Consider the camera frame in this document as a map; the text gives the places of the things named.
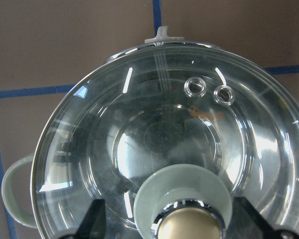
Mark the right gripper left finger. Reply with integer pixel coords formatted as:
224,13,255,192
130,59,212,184
61,199,107,239

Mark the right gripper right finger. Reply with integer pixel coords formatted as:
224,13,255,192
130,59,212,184
233,197,299,239

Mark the glass pot lid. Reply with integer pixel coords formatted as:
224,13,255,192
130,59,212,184
31,42,299,239

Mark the pale green electric pot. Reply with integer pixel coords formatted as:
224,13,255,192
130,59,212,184
1,26,299,239

